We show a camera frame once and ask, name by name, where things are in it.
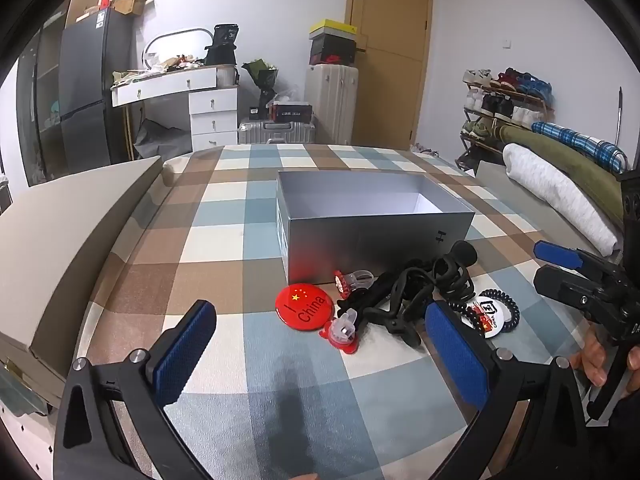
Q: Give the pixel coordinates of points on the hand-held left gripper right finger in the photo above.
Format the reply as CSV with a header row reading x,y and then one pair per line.
x,y
457,355

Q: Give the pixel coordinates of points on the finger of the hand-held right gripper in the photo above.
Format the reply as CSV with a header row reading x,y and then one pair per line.
x,y
560,284
557,254

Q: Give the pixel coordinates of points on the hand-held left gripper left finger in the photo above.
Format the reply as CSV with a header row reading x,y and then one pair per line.
x,y
185,355

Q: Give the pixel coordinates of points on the white round badge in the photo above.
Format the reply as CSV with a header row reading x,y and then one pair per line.
x,y
487,312

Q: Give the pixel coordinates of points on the black wavy hair clip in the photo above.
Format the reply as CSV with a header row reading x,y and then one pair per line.
x,y
395,322
412,280

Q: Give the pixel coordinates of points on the black claw hair clip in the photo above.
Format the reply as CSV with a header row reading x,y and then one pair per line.
x,y
457,260

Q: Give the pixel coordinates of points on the red round badge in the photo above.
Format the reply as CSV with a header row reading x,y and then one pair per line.
x,y
302,307

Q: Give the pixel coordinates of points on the silver cardboard box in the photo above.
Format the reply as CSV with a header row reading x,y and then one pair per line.
x,y
370,247

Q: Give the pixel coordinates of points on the person's right hand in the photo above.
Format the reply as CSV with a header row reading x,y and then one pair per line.
x,y
592,360

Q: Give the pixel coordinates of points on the white rolled quilt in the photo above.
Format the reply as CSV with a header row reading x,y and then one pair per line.
x,y
555,190

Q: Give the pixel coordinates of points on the olive green rolled mat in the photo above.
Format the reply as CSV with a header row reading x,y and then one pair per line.
x,y
550,155

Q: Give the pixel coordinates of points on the blue plaid rolled blanket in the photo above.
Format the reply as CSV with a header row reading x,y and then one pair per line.
x,y
575,139

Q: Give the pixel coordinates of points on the plaid bedsheet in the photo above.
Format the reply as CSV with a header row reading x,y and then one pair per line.
x,y
225,240

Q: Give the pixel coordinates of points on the wooden shoe rack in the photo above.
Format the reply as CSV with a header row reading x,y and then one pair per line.
x,y
477,142

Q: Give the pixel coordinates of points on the black metal rod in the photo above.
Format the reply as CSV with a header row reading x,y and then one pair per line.
x,y
619,115

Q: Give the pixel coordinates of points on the group of sneakers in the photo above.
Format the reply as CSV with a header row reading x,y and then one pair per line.
x,y
500,105

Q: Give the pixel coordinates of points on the grey slippers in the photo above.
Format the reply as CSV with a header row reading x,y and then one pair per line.
x,y
425,149

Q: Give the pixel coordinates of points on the grey box lid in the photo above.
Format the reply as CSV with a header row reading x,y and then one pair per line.
x,y
60,240

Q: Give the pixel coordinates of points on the grey plastic bag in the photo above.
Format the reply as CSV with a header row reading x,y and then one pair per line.
x,y
160,140

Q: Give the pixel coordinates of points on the silver suitcase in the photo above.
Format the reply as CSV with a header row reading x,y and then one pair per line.
x,y
270,132

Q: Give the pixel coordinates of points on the white dressing table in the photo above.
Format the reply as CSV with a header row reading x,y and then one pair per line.
x,y
210,110

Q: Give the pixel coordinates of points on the wooden door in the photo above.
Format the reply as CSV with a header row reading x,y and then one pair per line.
x,y
390,60

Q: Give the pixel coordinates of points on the black shoe box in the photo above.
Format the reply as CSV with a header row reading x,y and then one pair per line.
x,y
292,111

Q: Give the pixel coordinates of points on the white suitcase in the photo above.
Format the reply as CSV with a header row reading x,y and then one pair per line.
x,y
332,105

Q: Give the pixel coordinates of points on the clear plastic bag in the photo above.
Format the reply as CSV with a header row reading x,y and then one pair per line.
x,y
289,97

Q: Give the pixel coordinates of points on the white ribbed bin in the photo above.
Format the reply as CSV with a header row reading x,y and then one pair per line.
x,y
226,76

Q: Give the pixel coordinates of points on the pile of dresser clutter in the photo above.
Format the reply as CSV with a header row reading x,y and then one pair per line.
x,y
150,71

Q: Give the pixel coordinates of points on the dark grey refrigerator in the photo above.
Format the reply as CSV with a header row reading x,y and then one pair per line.
x,y
90,85

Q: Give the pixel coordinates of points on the black wrapped bouquet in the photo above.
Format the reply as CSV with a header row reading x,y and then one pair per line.
x,y
262,77

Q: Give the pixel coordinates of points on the glass door cabinet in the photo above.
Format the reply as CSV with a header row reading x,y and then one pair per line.
x,y
40,105

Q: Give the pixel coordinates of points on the black and red box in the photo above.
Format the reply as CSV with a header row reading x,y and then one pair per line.
x,y
330,50

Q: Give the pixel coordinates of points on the black bag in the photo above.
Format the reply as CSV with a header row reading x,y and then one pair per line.
x,y
222,45

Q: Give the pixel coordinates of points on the oval mirror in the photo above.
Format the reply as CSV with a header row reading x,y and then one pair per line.
x,y
175,42

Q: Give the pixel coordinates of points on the yellow lid box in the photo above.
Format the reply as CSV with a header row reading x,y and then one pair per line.
x,y
332,27

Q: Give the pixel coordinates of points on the open cardboard box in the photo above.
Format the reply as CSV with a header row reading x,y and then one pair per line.
x,y
127,5

